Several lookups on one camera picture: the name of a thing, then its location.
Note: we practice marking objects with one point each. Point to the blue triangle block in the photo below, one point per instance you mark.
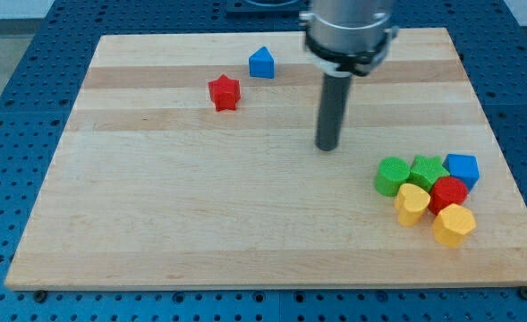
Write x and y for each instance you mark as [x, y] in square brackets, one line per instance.
[262, 64]

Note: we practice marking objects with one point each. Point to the wooden board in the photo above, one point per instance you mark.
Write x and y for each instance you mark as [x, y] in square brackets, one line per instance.
[150, 188]

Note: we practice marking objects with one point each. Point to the blue pentagon block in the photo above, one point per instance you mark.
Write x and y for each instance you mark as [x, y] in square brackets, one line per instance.
[464, 168]

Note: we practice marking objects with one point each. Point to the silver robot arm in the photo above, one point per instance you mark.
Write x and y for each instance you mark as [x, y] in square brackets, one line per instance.
[348, 37]

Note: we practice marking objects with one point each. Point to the yellow heart block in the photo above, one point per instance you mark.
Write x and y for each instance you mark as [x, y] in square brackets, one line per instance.
[411, 203]

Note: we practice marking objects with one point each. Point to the yellow hexagon block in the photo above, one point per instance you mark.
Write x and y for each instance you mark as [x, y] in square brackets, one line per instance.
[452, 225]

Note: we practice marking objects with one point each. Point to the red cylinder block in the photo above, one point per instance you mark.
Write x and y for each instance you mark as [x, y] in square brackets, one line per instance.
[446, 191]

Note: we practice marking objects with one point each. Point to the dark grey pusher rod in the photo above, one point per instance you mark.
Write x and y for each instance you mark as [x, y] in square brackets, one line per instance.
[332, 107]

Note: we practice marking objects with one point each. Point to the red star block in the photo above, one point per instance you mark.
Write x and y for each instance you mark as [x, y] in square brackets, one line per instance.
[224, 93]

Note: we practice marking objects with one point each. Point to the green star block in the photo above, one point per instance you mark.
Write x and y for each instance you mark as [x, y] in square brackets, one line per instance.
[425, 172]

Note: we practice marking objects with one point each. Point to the green cylinder block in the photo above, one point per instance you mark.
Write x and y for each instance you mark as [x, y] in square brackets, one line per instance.
[392, 173]

